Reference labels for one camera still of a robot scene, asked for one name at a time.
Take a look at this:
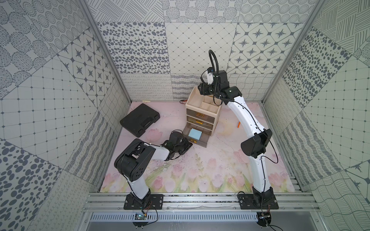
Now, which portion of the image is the green circuit board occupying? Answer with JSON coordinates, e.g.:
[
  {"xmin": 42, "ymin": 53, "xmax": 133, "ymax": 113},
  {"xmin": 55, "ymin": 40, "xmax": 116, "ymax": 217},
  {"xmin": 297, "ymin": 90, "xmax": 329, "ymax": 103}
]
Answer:
[{"xmin": 134, "ymin": 213, "xmax": 147, "ymax": 222}]

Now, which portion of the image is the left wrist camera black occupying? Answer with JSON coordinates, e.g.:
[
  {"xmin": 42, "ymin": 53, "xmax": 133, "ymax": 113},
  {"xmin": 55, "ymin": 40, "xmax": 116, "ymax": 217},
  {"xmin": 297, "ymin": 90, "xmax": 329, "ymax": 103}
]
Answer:
[{"xmin": 169, "ymin": 130, "xmax": 184, "ymax": 144}]

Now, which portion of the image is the floral pink table mat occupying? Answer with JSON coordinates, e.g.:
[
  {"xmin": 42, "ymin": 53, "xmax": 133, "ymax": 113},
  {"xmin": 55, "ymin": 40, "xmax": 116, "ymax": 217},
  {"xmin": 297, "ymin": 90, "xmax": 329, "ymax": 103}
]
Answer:
[{"xmin": 100, "ymin": 102, "xmax": 295, "ymax": 193}]

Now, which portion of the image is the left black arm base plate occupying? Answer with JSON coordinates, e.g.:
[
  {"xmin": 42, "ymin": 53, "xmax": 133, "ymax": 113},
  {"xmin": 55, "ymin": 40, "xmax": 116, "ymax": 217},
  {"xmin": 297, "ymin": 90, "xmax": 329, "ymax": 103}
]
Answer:
[{"xmin": 124, "ymin": 193, "xmax": 164, "ymax": 210}]

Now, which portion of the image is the blue sticky pad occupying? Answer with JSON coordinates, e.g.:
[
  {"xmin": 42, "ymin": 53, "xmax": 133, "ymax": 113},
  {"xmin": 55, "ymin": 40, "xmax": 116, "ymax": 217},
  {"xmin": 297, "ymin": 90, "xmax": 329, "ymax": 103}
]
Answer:
[{"xmin": 188, "ymin": 129, "xmax": 202, "ymax": 140}]

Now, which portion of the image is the black round connector box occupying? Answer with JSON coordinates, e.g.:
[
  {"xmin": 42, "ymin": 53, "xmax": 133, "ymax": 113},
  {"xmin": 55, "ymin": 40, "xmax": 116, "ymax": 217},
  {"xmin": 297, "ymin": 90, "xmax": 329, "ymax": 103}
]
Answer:
[{"xmin": 257, "ymin": 212, "xmax": 272, "ymax": 227}]

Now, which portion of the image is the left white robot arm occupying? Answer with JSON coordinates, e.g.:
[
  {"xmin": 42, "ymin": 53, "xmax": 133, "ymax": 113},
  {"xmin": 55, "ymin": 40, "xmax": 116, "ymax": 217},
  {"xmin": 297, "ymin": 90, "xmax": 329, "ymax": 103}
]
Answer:
[{"xmin": 114, "ymin": 138, "xmax": 192, "ymax": 201}]

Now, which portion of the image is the black plastic tool case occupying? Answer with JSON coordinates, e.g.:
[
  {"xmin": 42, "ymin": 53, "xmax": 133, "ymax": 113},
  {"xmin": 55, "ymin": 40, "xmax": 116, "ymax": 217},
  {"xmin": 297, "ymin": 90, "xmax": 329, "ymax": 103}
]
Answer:
[{"xmin": 120, "ymin": 104, "xmax": 160, "ymax": 138}]

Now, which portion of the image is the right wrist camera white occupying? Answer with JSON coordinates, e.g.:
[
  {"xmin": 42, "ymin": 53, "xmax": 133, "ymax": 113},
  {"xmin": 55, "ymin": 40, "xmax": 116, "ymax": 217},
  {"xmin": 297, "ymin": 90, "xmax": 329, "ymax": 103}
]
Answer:
[{"xmin": 206, "ymin": 67, "xmax": 214, "ymax": 85}]

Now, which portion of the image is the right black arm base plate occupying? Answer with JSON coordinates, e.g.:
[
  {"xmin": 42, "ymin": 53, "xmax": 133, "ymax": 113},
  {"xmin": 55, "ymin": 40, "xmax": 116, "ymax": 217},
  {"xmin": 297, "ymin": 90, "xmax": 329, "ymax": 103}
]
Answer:
[{"xmin": 237, "ymin": 192, "xmax": 279, "ymax": 210}]

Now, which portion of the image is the beige desktop drawer organizer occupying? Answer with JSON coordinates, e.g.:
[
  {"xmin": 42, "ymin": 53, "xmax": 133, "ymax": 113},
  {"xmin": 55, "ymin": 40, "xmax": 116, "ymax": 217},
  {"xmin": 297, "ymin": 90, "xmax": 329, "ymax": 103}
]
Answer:
[{"xmin": 186, "ymin": 87, "xmax": 222, "ymax": 136}]

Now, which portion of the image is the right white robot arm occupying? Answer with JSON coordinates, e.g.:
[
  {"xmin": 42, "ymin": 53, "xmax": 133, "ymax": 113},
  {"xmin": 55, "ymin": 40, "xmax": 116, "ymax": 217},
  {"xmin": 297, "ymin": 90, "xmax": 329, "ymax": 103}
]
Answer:
[{"xmin": 198, "ymin": 68, "xmax": 272, "ymax": 197}]

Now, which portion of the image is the aluminium mounting rail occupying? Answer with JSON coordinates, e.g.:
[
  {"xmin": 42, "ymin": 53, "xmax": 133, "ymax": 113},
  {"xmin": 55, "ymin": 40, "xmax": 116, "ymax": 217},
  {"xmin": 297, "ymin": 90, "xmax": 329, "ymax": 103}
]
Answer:
[{"xmin": 82, "ymin": 192, "xmax": 320, "ymax": 212}]

